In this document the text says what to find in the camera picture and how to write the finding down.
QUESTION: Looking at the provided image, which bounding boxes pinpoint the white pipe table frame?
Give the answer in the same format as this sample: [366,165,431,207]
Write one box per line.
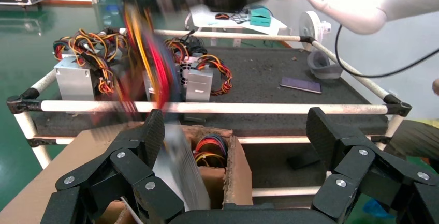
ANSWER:
[6,27,412,199]

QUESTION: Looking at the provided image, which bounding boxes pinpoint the power supply with black cables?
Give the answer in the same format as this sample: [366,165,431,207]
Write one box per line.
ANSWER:
[164,32,208,67]

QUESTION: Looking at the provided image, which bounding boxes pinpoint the silver power supply mesh side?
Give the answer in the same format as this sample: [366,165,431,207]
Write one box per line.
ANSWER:
[142,63,187,103]

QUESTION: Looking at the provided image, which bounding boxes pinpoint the teal box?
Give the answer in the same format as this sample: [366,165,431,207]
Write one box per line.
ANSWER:
[250,7,274,28]

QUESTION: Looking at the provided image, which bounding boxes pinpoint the thin black cable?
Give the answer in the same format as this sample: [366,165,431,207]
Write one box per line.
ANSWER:
[334,23,439,79]

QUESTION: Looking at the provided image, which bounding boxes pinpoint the white round fan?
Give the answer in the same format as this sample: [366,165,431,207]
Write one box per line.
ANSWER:
[298,11,332,41]

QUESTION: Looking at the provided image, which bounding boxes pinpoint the silver power supply tangled wires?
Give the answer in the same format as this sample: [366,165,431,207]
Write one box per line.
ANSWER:
[53,28,119,102]

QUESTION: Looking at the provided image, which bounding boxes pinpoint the brown cardboard divider box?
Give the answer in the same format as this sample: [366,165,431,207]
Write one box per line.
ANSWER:
[0,121,255,224]

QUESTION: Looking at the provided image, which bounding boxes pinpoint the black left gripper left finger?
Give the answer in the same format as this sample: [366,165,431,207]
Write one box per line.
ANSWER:
[40,108,186,224]

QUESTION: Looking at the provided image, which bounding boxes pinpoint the white background table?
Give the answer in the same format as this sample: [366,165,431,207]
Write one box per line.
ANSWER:
[186,5,288,47]

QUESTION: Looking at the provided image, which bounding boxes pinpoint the olive trouser leg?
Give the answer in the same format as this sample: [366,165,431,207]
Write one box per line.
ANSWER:
[387,120,439,173]

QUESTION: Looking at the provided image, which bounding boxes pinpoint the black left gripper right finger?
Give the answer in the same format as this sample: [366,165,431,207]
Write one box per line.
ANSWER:
[305,107,439,224]

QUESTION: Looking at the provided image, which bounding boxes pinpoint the grey tape roll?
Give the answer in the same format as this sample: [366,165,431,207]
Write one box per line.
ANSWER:
[306,50,343,80]

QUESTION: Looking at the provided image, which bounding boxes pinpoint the power supply with multicoloured wires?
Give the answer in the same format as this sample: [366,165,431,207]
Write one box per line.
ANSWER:
[122,1,212,213]

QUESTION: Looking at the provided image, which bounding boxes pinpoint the blue plastic object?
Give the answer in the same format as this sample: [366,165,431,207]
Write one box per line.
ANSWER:
[362,198,390,220]

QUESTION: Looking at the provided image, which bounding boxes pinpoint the power supply red blue wires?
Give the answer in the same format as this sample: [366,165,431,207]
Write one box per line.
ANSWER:
[193,133,228,168]

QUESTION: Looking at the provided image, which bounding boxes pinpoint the silver power supply orange wires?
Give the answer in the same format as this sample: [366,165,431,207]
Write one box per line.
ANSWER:
[185,54,233,103]

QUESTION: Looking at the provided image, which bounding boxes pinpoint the dark smartphone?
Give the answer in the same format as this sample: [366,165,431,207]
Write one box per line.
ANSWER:
[279,76,323,95]

